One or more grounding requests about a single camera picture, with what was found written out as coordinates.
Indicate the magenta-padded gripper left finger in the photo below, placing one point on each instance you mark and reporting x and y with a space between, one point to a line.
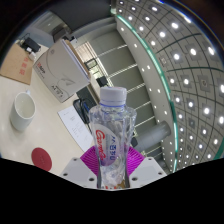
78 171

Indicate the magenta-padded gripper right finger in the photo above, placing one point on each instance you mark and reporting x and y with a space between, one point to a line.
146 170

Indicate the clear plastic water bottle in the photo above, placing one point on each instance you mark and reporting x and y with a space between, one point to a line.
111 133

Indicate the flat round red coaster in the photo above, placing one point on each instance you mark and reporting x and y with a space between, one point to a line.
41 159

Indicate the white printed paper sheet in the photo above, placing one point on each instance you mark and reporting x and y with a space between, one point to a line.
75 125

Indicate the black desk phone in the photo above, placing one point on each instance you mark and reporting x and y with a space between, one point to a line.
83 106

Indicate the white ceramic mug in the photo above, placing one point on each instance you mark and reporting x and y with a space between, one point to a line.
21 111

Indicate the white copy paper carton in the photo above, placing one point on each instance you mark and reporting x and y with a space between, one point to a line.
58 70

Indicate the brown paper envelope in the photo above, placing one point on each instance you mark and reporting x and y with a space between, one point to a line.
16 63

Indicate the recessed ceiling lights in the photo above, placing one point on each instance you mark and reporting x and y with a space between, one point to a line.
193 51

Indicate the black power strip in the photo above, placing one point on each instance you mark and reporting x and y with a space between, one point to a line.
31 44

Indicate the grey box monitor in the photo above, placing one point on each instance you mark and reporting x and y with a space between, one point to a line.
61 33

